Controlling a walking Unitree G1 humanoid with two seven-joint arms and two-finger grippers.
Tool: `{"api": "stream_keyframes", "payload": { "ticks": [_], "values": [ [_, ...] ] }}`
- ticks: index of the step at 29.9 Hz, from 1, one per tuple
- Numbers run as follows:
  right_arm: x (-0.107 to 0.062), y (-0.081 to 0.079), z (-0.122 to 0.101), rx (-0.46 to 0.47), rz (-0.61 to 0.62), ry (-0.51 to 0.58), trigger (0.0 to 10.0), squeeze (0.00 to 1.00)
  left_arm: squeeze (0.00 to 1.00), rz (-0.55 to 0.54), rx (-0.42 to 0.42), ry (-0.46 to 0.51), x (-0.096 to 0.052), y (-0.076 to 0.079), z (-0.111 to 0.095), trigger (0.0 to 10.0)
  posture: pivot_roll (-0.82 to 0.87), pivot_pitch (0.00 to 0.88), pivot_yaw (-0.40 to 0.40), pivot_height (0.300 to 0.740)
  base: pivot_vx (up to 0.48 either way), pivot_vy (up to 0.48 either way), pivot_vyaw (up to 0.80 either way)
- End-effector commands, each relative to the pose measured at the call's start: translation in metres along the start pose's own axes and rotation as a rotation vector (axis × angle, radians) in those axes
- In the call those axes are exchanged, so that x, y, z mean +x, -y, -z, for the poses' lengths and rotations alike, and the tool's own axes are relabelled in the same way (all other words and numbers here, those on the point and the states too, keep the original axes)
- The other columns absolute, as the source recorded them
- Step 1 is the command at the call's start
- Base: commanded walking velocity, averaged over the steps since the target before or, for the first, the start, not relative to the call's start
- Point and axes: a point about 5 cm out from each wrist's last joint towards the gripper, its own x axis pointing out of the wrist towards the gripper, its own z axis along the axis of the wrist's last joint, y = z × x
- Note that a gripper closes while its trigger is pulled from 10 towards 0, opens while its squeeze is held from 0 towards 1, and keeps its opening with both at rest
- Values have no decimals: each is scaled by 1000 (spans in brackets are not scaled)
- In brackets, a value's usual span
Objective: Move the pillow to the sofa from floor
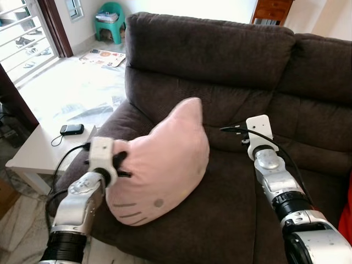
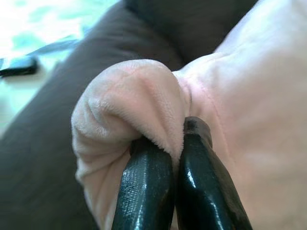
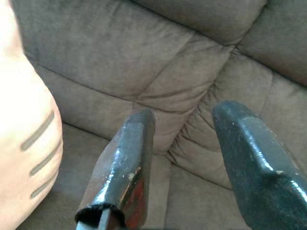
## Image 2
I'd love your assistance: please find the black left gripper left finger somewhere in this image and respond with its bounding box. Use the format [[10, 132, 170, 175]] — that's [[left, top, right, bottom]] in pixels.
[[111, 138, 176, 230]]

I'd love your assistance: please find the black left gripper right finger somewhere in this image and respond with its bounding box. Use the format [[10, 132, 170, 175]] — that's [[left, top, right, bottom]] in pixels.
[[177, 116, 254, 230]]

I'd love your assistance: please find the pink plush pillow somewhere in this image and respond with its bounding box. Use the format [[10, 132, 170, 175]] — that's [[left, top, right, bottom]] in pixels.
[[71, 0, 307, 230]]

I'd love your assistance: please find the dark brown fabric sofa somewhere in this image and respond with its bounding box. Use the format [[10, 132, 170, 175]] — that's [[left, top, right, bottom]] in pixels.
[[0, 0, 261, 230]]

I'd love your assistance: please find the small black device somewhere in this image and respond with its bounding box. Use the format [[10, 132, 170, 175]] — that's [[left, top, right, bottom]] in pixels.
[[0, 57, 39, 78]]

